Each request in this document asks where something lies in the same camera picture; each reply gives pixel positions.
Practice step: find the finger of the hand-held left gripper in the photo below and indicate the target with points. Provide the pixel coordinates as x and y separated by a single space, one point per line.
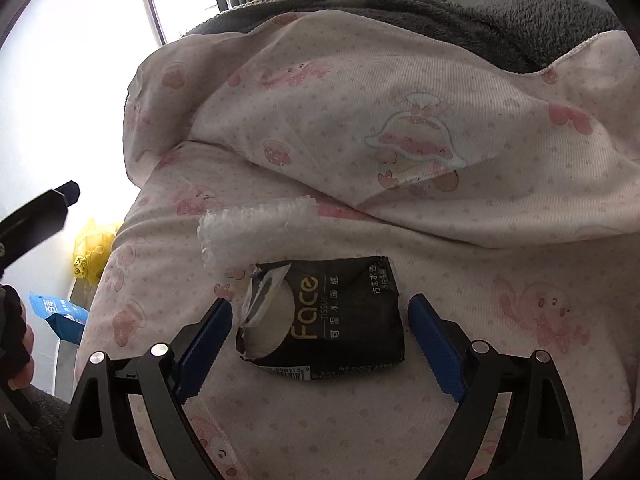
35 225

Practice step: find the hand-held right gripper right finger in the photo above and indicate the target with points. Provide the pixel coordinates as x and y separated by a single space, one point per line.
440 345

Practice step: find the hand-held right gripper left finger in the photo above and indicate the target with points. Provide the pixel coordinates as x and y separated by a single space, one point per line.
205 345

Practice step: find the black tissue packet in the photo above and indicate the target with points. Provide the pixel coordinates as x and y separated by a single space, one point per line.
330 310

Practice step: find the bubble wrap piece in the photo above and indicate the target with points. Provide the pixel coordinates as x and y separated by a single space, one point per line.
250 230

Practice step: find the person's left hand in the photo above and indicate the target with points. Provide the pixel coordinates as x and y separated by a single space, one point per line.
15 335

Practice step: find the yellow plastic bag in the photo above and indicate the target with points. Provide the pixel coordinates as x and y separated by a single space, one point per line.
95 250

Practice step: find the blue cardboard box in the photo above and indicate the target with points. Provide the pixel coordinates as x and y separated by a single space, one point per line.
60 317

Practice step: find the pink printed duvet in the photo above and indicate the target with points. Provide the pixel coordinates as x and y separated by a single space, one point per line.
380 200

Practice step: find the grey fleece blanket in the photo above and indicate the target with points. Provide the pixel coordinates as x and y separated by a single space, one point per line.
400 25

